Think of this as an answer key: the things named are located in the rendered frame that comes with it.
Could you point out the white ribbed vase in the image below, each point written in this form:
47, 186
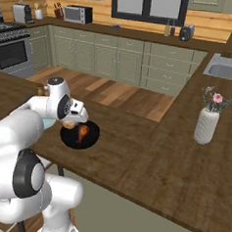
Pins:
206, 126

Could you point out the light blue bowl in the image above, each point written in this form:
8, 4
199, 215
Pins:
48, 124

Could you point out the orange chicken drumstick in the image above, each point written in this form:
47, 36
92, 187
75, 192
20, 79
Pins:
82, 132

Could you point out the black framed window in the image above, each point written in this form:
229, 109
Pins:
150, 6

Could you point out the small dark dish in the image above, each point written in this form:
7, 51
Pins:
116, 27

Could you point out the dark red bottle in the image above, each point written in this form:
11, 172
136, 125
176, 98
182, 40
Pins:
173, 29

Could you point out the green glass bottle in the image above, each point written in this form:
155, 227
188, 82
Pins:
167, 28

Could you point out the tan squash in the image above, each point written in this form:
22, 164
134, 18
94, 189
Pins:
69, 124

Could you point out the small brown object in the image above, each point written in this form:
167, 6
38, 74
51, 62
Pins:
41, 89

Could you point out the grey-green lower cupboard run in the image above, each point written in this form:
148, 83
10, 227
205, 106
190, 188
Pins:
125, 61

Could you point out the silver toaster oven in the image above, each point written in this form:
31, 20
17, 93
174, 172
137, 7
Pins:
78, 14

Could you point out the pink flower bouquet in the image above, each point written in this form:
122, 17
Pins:
215, 99

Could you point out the brown knife block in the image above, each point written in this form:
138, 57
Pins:
58, 11

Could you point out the steel stove with oven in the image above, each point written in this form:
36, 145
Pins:
11, 50

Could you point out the white utensil pot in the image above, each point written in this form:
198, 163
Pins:
39, 13

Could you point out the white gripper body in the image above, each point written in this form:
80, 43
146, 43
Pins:
78, 116

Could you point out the black round plate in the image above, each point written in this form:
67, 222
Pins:
90, 137

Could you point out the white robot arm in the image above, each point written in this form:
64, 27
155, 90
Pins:
11, 146

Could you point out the steel sink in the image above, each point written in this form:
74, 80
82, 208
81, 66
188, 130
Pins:
226, 70

